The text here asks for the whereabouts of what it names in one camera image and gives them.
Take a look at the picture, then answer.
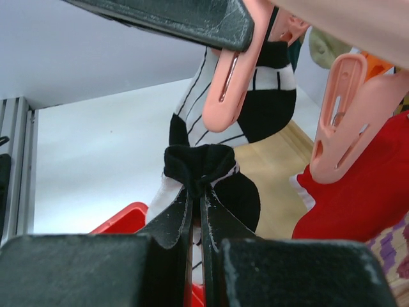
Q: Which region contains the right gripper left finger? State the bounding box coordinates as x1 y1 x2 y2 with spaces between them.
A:
1 189 192 306

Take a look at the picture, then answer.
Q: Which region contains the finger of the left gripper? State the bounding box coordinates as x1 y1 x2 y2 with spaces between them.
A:
67 0 254 52

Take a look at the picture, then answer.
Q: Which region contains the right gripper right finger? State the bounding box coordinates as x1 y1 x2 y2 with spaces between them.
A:
200 188 396 306

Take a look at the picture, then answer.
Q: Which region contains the pink round clip hanger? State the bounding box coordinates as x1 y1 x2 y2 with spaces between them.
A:
203 1 408 184

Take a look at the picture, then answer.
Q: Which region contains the red plastic tray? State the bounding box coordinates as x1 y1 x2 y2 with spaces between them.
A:
91 202 205 307

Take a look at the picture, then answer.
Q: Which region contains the dark green sock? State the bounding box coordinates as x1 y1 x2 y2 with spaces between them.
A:
288 34 305 71

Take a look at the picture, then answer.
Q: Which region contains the green yellow dotted sock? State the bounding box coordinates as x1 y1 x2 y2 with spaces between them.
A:
309 27 352 69

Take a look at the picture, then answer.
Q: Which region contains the red santa sock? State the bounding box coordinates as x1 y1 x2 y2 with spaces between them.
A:
289 112 408 242

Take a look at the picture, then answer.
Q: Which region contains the maroon striped beige sock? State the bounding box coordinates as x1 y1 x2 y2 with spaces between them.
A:
366 213 408 306

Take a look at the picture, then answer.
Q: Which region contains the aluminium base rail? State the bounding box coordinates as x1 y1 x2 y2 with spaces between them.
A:
1 97 38 244

